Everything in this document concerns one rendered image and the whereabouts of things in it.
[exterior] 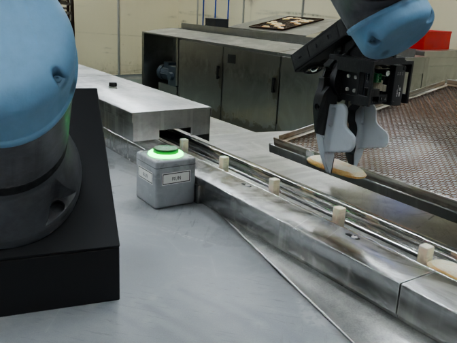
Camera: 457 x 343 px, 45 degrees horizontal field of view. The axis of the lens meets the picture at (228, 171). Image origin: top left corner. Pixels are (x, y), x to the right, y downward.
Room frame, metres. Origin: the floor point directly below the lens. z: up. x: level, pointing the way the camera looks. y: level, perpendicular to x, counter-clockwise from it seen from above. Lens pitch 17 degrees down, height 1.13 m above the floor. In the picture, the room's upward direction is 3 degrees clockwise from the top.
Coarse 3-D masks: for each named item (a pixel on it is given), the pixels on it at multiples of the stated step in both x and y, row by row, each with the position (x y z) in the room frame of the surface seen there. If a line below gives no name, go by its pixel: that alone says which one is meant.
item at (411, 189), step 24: (432, 96) 1.18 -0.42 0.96; (456, 96) 1.16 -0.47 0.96; (384, 120) 1.05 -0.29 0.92; (408, 120) 1.04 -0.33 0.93; (456, 120) 1.01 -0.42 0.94; (288, 144) 0.94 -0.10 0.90; (312, 144) 0.96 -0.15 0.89; (456, 144) 0.90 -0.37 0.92; (360, 168) 0.80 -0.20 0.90; (384, 168) 0.82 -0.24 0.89; (408, 168) 0.82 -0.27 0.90; (408, 192) 0.73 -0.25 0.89; (432, 192) 0.70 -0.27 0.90
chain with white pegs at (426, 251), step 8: (184, 144) 1.04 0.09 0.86; (224, 160) 0.93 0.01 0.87; (224, 168) 0.93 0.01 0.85; (272, 184) 0.82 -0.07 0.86; (272, 192) 0.82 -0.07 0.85; (336, 208) 0.70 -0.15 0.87; (344, 208) 0.70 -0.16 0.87; (336, 216) 0.70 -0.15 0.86; (344, 216) 0.71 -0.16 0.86; (424, 248) 0.59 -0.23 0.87; (432, 248) 0.59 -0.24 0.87; (424, 256) 0.59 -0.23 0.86; (432, 256) 0.59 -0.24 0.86; (424, 264) 0.59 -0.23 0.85
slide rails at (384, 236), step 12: (204, 156) 1.01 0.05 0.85; (216, 156) 1.01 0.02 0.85; (228, 168) 0.94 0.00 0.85; (240, 168) 0.94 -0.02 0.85; (264, 180) 0.87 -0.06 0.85; (288, 192) 0.82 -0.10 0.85; (312, 204) 0.77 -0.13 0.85; (324, 204) 0.77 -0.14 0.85; (348, 216) 0.73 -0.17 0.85; (360, 228) 0.69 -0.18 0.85; (372, 228) 0.69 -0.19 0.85; (384, 240) 0.65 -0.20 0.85; (396, 240) 0.65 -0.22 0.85; (408, 252) 0.62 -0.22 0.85
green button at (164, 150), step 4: (156, 148) 0.83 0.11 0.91; (160, 148) 0.83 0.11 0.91; (164, 148) 0.83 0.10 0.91; (168, 148) 0.84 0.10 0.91; (172, 148) 0.84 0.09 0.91; (176, 148) 0.84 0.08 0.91; (156, 152) 0.82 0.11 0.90; (160, 152) 0.82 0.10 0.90; (164, 152) 0.82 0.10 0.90; (168, 152) 0.82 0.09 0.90; (172, 152) 0.82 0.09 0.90; (176, 152) 0.83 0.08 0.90
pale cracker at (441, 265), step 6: (432, 264) 0.57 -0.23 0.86; (438, 264) 0.57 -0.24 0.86; (444, 264) 0.57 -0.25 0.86; (450, 264) 0.57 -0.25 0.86; (456, 264) 0.57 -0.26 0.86; (438, 270) 0.56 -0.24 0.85; (444, 270) 0.56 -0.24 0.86; (450, 270) 0.55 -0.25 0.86; (456, 270) 0.55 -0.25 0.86; (450, 276) 0.55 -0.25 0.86; (456, 276) 0.54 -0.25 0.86
